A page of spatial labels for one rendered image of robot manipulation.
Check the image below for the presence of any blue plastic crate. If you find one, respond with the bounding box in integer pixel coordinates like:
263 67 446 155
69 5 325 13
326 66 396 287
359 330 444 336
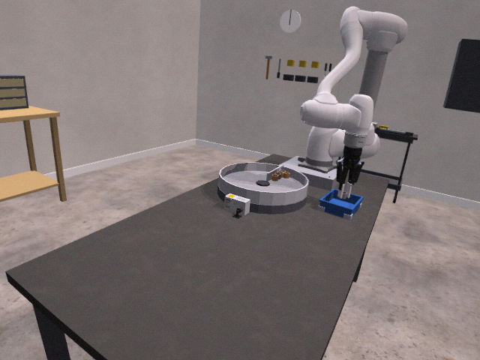
318 189 364 220

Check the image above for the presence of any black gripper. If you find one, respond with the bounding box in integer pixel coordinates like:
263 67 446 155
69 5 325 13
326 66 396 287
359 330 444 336
336 145 365 198

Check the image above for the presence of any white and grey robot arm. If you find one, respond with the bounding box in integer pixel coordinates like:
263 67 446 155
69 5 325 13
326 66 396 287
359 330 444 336
298 7 407 173

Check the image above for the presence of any grey round turning table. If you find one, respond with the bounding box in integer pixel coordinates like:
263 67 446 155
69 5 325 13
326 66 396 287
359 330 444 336
217 163 309 219

